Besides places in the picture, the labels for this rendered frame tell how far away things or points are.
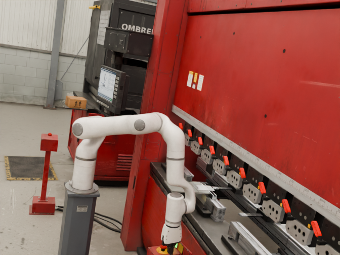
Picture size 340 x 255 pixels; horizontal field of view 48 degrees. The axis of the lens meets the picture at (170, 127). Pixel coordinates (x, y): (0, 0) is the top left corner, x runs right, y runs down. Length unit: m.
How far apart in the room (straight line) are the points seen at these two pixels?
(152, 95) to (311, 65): 1.73
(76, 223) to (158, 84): 1.43
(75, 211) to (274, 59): 1.35
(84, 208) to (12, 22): 7.29
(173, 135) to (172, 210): 0.38
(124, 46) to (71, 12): 6.06
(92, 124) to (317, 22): 1.20
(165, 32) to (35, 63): 6.35
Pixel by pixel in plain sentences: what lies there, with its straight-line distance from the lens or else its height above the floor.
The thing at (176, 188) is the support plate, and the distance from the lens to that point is 2.49.
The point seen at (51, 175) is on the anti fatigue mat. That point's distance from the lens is 5.19.
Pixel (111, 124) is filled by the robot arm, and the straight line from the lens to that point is 2.04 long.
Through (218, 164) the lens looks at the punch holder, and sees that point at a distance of 2.40.
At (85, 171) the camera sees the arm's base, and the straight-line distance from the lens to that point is 2.20.
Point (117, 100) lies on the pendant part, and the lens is 3.27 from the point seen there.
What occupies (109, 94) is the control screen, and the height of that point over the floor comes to 1.37.
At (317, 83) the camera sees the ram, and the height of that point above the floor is 1.84.
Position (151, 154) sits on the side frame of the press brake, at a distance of 3.35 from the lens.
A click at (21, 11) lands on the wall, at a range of 9.24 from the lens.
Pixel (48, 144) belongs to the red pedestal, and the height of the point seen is 0.75.
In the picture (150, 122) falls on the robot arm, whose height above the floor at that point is 1.50.
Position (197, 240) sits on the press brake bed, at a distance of 2.41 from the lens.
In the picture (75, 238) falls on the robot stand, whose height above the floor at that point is 0.73.
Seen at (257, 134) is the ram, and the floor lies 1.51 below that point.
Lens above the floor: 1.88
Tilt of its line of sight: 12 degrees down
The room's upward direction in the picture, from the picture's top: 10 degrees clockwise
